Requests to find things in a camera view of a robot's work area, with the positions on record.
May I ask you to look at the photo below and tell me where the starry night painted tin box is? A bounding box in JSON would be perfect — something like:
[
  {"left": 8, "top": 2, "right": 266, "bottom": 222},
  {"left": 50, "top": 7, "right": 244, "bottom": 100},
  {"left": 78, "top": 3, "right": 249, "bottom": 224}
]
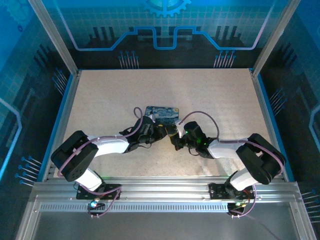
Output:
[{"left": 144, "top": 105, "right": 180, "bottom": 127}]

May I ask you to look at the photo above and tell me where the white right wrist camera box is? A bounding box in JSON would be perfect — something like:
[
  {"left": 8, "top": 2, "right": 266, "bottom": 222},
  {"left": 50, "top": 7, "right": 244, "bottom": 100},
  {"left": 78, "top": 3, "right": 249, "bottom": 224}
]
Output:
[{"left": 175, "top": 120, "right": 186, "bottom": 135}]

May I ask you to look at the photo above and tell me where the wide aluminium mounting rail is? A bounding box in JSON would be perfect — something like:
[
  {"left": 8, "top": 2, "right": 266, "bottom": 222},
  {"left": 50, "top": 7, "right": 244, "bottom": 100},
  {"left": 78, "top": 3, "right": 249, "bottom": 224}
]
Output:
[{"left": 29, "top": 176, "right": 301, "bottom": 203}]

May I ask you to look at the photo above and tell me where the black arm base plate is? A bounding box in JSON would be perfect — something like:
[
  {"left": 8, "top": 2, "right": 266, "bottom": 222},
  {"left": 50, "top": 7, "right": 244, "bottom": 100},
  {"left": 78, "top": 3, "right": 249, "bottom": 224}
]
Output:
[
  {"left": 76, "top": 183, "right": 123, "bottom": 200},
  {"left": 207, "top": 181, "right": 255, "bottom": 200}
]

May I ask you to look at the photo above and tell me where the slotted grey cable duct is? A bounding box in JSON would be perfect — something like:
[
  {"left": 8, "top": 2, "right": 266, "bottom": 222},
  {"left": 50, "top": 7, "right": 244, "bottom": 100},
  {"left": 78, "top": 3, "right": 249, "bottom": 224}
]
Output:
[{"left": 37, "top": 202, "right": 233, "bottom": 213}]

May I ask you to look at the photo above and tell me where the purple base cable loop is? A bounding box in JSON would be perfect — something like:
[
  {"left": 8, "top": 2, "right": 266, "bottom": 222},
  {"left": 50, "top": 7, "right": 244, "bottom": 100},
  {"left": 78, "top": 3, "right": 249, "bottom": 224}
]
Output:
[
  {"left": 87, "top": 183, "right": 123, "bottom": 219},
  {"left": 228, "top": 186, "right": 258, "bottom": 218}
]

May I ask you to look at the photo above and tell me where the aluminium table side rail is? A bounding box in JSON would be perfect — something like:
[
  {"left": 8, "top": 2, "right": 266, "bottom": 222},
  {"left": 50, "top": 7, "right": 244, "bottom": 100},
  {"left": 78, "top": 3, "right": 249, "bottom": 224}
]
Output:
[
  {"left": 249, "top": 68, "right": 289, "bottom": 181},
  {"left": 41, "top": 70, "right": 83, "bottom": 182}
]

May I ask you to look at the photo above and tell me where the lit cable connector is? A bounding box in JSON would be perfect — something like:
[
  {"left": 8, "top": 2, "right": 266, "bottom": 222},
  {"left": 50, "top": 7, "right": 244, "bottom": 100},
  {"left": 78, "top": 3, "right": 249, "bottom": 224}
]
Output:
[
  {"left": 87, "top": 198, "right": 106, "bottom": 211},
  {"left": 228, "top": 201, "right": 247, "bottom": 212}
]

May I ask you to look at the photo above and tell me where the aluminium frame post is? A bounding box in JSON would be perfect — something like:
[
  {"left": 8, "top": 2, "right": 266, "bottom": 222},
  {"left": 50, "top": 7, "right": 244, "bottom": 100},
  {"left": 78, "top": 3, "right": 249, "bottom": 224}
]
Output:
[
  {"left": 27, "top": 0, "right": 81, "bottom": 76},
  {"left": 251, "top": 0, "right": 301, "bottom": 76}
]

